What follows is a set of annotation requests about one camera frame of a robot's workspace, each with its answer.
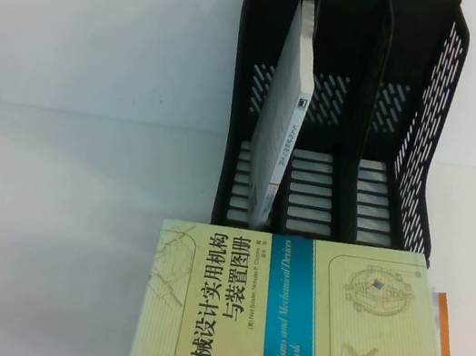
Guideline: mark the white self-driving book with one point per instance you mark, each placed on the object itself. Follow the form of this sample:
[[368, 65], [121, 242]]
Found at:
[[283, 117]]

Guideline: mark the yellow-green mechanisms book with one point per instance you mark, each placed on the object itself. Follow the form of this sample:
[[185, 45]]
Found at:
[[286, 325]]

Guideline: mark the black plastic book stand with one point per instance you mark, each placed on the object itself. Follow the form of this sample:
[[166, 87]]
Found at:
[[349, 45]]

